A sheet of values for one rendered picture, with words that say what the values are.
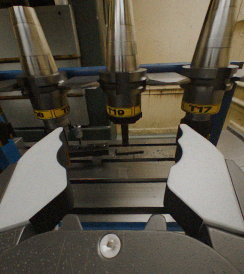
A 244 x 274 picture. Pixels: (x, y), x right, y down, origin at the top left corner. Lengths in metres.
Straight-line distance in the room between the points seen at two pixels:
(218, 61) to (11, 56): 0.81
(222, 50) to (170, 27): 0.96
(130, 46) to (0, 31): 0.75
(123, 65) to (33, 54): 0.11
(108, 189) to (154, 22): 1.00
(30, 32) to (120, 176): 0.40
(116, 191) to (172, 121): 0.96
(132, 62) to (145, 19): 0.96
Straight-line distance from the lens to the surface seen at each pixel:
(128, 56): 0.19
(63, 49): 0.78
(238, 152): 0.85
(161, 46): 1.15
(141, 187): 0.46
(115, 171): 0.51
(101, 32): 0.79
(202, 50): 0.22
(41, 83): 0.21
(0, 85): 0.25
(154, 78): 0.20
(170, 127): 1.32
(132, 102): 0.20
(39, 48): 0.22
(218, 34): 0.22
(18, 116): 0.99
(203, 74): 0.21
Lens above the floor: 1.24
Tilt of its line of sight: 30 degrees down
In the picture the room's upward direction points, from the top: 3 degrees counter-clockwise
